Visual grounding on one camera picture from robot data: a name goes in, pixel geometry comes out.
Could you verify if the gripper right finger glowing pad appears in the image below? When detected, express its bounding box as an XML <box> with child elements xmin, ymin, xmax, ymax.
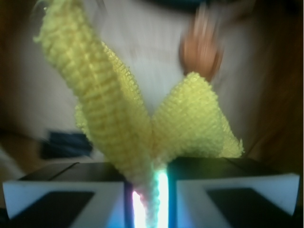
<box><xmin>167</xmin><ymin>157</ymin><xmax>300</xmax><ymax>228</ymax></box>

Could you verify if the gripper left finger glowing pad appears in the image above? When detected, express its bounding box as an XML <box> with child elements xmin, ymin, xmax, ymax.
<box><xmin>2</xmin><ymin>162</ymin><xmax>133</xmax><ymax>228</ymax></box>

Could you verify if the yellow knitted cloth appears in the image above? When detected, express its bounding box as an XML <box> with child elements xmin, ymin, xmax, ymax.
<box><xmin>34</xmin><ymin>0</ymin><xmax>243</xmax><ymax>228</ymax></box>

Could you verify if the crumpled brown paper liner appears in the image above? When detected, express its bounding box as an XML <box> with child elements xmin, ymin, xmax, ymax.
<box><xmin>0</xmin><ymin>0</ymin><xmax>303</xmax><ymax>180</ymax></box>

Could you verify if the orange conch shell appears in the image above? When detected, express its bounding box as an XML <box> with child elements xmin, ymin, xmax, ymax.
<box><xmin>179</xmin><ymin>3</ymin><xmax>223</xmax><ymax>82</ymax></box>

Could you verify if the dark green cucumber toy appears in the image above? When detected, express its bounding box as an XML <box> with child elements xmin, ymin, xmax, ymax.
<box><xmin>146</xmin><ymin>0</ymin><xmax>212</xmax><ymax>12</ymax></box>

